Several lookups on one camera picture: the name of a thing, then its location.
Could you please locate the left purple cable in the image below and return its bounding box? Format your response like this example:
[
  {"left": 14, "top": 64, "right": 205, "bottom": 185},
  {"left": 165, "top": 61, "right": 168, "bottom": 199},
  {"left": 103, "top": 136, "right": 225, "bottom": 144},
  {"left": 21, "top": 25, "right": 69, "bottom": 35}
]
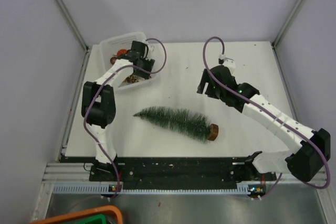
[{"left": 83, "top": 37, "right": 167, "bottom": 199}]

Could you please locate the red glitter bauble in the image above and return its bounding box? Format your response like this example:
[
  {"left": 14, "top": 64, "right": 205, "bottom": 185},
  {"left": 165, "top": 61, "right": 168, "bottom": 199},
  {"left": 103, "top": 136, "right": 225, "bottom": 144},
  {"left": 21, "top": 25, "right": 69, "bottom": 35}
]
[{"left": 117, "top": 49, "right": 128, "bottom": 57}]

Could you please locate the small green christmas tree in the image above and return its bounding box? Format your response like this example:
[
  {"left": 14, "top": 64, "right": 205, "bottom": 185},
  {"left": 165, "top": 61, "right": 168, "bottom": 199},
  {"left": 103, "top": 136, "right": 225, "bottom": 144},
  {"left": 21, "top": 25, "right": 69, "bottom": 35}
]
[{"left": 133, "top": 106, "right": 219, "bottom": 143}]

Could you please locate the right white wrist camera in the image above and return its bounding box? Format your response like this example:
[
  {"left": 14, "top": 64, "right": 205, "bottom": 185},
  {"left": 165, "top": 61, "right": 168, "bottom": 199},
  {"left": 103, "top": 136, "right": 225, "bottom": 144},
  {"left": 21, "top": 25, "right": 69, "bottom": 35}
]
[{"left": 218, "top": 54, "right": 236, "bottom": 74}]

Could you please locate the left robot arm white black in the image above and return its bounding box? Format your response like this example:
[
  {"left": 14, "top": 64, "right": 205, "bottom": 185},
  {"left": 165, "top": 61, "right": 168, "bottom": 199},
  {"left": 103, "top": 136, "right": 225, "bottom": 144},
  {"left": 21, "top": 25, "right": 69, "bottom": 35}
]
[{"left": 81, "top": 40, "right": 155, "bottom": 180}]

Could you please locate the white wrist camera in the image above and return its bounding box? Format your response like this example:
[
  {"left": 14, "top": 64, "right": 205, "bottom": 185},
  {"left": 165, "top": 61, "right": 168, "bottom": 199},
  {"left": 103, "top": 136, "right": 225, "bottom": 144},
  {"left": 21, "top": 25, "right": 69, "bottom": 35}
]
[
  {"left": 142, "top": 39, "right": 154, "bottom": 59},
  {"left": 218, "top": 54, "right": 236, "bottom": 74}
]

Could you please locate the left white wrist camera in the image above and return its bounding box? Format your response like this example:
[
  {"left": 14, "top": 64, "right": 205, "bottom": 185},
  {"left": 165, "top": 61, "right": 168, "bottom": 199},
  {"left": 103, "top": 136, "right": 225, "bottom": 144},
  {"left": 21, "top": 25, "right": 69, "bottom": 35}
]
[{"left": 142, "top": 39, "right": 154, "bottom": 59}]

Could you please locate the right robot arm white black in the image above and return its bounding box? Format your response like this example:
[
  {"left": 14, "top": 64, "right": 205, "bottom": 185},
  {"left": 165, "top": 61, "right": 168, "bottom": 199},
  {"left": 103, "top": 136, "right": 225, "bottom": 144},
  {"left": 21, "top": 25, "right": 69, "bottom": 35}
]
[{"left": 197, "top": 65, "right": 331, "bottom": 183}]

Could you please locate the green plastic crate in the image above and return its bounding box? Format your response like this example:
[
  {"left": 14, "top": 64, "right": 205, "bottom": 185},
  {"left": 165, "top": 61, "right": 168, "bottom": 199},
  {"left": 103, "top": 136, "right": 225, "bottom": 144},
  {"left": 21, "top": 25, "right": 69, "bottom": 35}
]
[{"left": 74, "top": 214, "right": 108, "bottom": 224}]

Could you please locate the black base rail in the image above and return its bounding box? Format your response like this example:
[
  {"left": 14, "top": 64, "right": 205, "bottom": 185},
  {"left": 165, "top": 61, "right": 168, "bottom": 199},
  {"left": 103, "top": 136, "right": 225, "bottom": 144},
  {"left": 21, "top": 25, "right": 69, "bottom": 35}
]
[{"left": 89, "top": 157, "right": 276, "bottom": 189}]

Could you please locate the orange plastic crate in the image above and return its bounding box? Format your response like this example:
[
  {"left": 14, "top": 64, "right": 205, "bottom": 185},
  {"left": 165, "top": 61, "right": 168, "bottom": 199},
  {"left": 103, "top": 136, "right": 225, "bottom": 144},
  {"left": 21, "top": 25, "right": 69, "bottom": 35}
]
[{"left": 32, "top": 205, "right": 124, "bottom": 224}]

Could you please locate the grey cable duct strip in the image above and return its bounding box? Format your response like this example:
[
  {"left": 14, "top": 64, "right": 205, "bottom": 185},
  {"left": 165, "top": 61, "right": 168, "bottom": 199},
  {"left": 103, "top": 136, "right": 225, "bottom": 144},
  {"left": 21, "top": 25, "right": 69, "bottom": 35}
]
[{"left": 52, "top": 184, "right": 265, "bottom": 197}]

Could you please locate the white plastic basket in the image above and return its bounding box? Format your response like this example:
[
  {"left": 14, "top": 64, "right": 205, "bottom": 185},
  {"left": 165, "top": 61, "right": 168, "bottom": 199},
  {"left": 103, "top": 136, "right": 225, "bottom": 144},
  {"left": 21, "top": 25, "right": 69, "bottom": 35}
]
[{"left": 99, "top": 31, "right": 165, "bottom": 91}]

